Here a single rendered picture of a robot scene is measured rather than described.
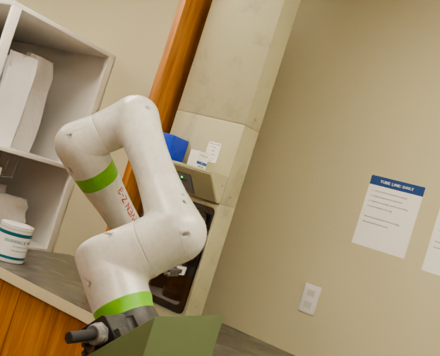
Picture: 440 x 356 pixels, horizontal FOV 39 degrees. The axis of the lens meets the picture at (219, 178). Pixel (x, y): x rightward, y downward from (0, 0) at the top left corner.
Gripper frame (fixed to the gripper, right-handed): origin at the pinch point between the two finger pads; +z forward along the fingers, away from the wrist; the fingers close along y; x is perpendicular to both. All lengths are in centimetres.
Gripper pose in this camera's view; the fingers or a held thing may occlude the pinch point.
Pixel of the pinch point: (176, 269)
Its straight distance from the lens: 222.3
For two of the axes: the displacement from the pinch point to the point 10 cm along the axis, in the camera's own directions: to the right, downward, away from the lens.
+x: -3.6, 9.3, 0.0
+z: 5.1, 2.0, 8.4
